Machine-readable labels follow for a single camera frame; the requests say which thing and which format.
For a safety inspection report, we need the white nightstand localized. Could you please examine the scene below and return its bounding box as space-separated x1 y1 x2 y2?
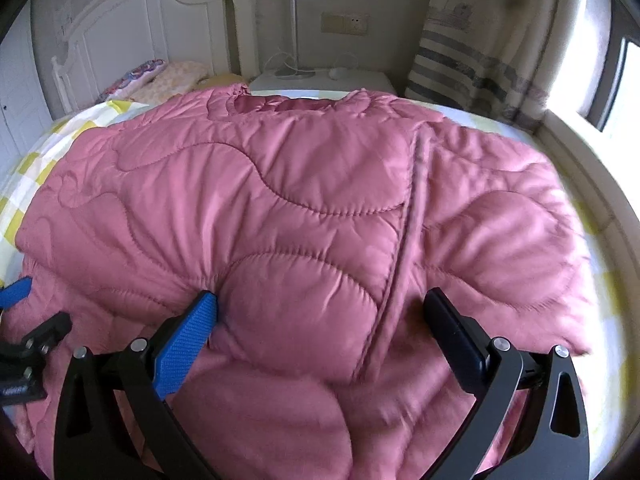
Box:
248 69 398 98

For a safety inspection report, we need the yellow checked bed sheet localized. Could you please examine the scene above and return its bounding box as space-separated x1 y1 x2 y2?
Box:
0 87 631 466

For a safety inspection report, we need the striped printed curtain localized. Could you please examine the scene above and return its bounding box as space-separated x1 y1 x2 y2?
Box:
404 0 601 136

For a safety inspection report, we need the white cable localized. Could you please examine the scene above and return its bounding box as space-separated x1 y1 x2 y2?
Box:
262 52 292 78

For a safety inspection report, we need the white bed headboard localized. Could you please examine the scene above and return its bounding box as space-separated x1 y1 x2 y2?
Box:
50 0 258 116

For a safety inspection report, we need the pink quilted jacket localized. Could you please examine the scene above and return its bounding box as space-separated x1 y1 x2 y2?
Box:
12 85 598 480

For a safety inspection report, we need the white wardrobe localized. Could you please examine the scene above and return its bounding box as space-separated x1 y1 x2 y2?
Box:
0 25 53 161

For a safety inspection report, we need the beige wall socket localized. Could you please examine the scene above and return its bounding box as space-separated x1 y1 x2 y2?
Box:
320 11 370 36

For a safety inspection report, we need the window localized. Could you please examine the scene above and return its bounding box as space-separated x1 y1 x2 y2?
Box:
545 35 640 136

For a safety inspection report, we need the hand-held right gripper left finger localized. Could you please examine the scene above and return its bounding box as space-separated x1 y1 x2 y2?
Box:
52 290 236 480

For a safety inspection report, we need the metal pole lamp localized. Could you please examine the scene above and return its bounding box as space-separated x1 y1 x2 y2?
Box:
277 0 313 80

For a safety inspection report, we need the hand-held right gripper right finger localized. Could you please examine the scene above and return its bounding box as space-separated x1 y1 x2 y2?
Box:
422 287 591 480

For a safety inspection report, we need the yellow cushion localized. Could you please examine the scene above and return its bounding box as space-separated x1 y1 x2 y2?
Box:
200 74 246 92

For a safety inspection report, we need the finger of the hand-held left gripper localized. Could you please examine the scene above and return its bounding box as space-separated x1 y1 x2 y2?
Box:
0 311 73 362
0 276 33 311

